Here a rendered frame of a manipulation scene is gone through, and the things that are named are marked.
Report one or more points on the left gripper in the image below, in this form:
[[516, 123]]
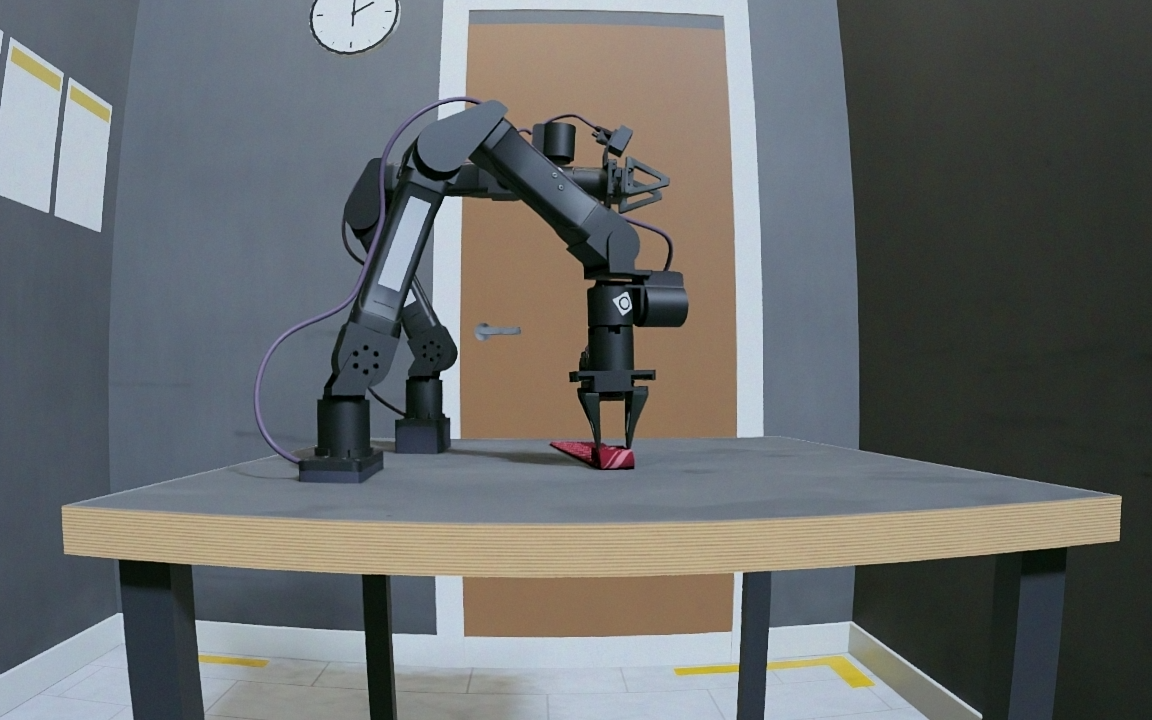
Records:
[[594, 180]]

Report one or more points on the red striped necktie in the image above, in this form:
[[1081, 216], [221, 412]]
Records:
[[606, 458]]

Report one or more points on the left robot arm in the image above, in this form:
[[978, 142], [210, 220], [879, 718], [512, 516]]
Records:
[[431, 343]]

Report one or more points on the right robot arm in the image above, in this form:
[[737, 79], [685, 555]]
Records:
[[597, 236]]

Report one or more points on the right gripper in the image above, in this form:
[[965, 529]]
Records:
[[611, 358]]

